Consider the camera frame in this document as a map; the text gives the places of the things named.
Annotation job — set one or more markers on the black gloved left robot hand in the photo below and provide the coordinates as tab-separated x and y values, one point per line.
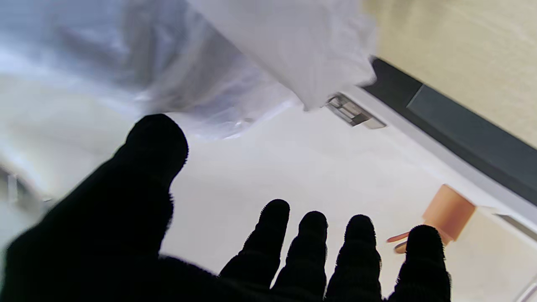
126	235

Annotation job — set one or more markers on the printed white plastic bag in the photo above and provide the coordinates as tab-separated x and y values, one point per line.
209	63

